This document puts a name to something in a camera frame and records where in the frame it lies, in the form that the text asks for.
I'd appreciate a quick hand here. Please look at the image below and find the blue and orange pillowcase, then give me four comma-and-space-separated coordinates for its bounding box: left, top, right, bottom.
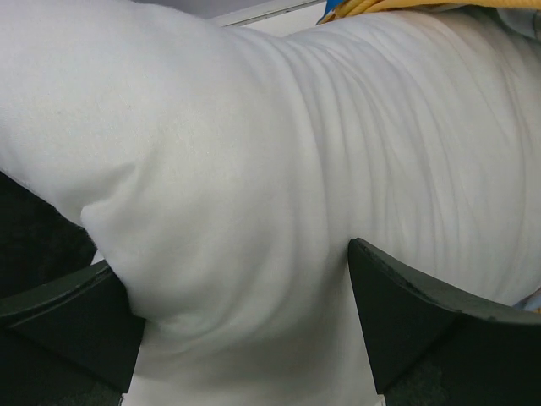
316, 0, 541, 314

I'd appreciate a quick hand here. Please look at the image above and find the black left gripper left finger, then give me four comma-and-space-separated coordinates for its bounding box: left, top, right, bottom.
1, 261, 145, 405

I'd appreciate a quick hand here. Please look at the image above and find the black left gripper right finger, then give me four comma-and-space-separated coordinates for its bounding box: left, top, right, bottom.
347, 239, 540, 406

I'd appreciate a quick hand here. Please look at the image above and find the white pillow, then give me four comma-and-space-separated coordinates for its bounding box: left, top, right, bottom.
1, 1, 540, 405

